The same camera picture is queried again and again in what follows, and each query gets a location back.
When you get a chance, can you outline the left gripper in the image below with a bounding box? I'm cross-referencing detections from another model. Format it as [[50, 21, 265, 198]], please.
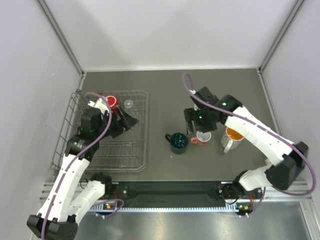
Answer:
[[94, 104, 139, 140]]

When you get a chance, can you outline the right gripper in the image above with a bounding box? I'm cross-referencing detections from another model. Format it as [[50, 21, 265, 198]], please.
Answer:
[[184, 107, 217, 136]]

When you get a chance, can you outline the clear plastic cup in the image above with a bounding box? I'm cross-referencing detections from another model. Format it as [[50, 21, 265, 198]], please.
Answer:
[[124, 99, 134, 109]]

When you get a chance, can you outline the red mug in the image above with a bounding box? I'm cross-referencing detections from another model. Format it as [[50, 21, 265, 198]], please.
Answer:
[[105, 95, 120, 109]]

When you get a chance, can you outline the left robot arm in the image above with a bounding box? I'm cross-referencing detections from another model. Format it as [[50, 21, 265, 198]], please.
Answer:
[[27, 95, 139, 240]]

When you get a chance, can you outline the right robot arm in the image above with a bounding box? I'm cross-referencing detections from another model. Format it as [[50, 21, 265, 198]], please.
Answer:
[[184, 87, 309, 199]]

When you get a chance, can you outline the small pink mug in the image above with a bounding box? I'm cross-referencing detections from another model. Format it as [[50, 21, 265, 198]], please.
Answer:
[[190, 131, 212, 146]]

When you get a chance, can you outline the dark green mug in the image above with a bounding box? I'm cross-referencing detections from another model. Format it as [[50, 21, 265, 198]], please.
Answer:
[[165, 132, 189, 155]]

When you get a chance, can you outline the white mug orange inside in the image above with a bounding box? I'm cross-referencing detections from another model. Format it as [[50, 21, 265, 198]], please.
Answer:
[[220, 127, 244, 154]]

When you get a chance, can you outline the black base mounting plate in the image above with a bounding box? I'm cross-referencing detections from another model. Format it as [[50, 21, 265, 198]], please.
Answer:
[[98, 181, 263, 208]]

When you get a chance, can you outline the grey wire dish rack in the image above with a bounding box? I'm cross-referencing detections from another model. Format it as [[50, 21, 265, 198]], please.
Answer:
[[51, 90, 149, 176]]

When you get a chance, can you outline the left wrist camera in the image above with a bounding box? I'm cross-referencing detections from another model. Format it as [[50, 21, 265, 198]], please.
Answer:
[[87, 100, 96, 108]]

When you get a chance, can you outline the aluminium frame rail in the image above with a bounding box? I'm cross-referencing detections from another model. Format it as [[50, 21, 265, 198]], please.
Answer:
[[39, 181, 313, 213]]

